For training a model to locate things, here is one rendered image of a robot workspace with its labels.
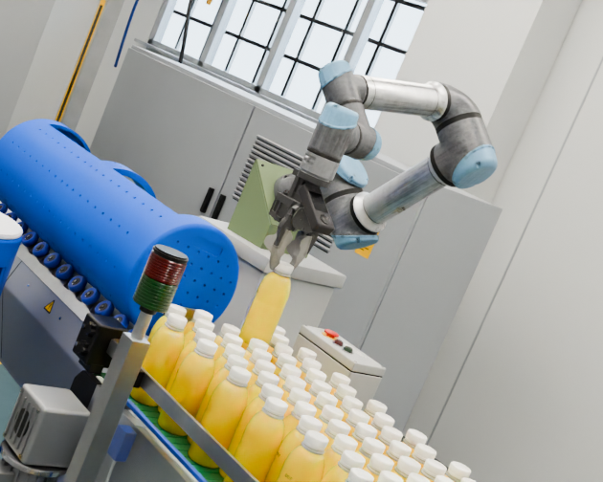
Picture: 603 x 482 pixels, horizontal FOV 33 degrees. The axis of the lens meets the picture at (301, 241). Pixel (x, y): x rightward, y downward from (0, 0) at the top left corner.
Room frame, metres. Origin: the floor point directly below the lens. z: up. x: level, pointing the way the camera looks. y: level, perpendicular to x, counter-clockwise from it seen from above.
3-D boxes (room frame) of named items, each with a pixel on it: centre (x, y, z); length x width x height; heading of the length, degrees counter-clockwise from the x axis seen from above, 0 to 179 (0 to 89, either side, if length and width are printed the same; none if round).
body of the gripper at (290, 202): (2.14, 0.03, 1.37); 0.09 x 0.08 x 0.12; 41
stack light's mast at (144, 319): (1.69, 0.19, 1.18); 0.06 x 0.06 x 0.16
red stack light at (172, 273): (1.69, 0.19, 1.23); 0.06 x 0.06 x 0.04
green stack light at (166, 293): (1.69, 0.19, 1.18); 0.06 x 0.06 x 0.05
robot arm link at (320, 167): (2.13, 0.03, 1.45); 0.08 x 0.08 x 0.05
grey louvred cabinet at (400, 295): (4.79, 0.26, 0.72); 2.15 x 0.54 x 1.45; 47
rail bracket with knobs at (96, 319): (2.05, 0.30, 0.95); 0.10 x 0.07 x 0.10; 131
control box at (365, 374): (2.25, -0.18, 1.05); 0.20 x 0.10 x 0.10; 41
